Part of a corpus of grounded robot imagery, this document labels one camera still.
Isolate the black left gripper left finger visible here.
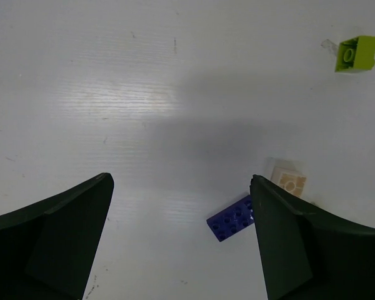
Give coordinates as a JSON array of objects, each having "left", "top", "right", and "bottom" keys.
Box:
[{"left": 0, "top": 172, "right": 114, "bottom": 299}]

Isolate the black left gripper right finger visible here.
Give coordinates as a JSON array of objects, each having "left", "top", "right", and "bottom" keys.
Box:
[{"left": 250, "top": 175, "right": 375, "bottom": 299}]

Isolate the white lego brick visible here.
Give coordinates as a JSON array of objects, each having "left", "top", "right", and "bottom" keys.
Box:
[{"left": 264, "top": 157, "right": 307, "bottom": 198}]

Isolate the blue lego plate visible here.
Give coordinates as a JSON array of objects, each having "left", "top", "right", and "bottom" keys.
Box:
[{"left": 206, "top": 195, "right": 254, "bottom": 242}]

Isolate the small lime green lego brick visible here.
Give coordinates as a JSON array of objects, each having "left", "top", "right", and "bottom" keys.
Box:
[{"left": 335, "top": 36, "right": 375, "bottom": 73}]

